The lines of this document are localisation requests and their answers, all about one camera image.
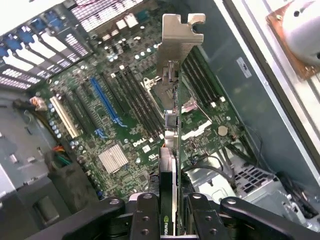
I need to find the metal disk bay cage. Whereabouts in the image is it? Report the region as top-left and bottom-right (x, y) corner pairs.
(187, 159), (313, 226)

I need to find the silver chipset heatsink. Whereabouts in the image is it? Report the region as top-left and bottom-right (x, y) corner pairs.
(97, 144), (129, 174)

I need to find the black plastic fan shroud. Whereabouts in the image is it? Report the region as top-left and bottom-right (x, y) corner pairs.
(17, 163), (101, 240)

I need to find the metal CPU socket cover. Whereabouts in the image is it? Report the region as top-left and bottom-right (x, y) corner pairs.
(180, 98), (213, 141)

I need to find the green motherboard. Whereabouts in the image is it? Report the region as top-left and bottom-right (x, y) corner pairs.
(32, 24), (251, 201)

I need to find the silver coin battery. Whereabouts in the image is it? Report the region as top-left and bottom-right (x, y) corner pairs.
(216, 125), (229, 137)

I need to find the blue expansion slot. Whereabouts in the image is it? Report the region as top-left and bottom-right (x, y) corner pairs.
(89, 76), (120, 124)

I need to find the white expansion slot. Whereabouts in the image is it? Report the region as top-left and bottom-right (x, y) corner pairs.
(49, 96), (81, 139)

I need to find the CPU socket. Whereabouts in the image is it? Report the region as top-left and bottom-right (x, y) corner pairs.
(141, 74), (198, 114)

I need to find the grey power supply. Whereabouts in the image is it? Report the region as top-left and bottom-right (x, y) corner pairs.
(0, 91), (58, 198)

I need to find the open dark PC case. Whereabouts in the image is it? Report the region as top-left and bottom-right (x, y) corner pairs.
(0, 0), (320, 240)

